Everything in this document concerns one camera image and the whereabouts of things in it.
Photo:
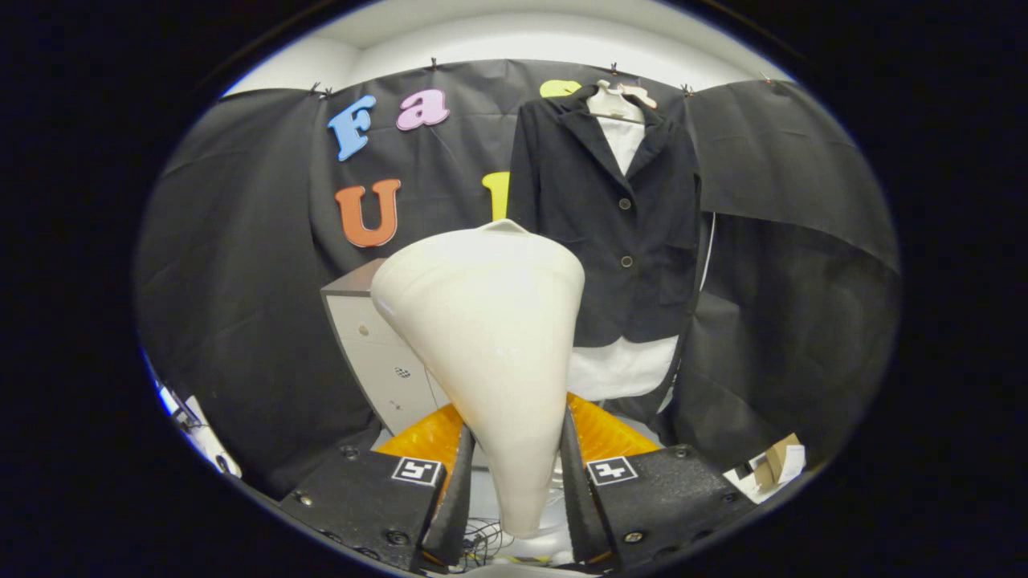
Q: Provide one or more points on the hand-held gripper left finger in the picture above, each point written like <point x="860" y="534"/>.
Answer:
<point x="459" y="498"/>

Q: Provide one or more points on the white mannequin torso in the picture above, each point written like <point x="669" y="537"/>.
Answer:
<point x="618" y="369"/>

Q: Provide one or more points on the small cardboard box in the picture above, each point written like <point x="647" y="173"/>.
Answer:
<point x="771" y="470"/>

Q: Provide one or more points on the black button jacket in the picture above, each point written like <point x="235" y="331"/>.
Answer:
<point x="642" y="281"/>

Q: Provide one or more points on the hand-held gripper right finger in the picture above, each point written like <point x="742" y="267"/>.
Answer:
<point x="574" y="498"/>

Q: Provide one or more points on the black backdrop cloth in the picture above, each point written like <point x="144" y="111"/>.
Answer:
<point x="241" y="281"/>

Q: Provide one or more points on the grey drawer cabinet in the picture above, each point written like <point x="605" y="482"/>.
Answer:
<point x="377" y="353"/>

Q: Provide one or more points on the white garment steamer head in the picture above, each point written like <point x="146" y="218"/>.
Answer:
<point x="490" y="345"/>

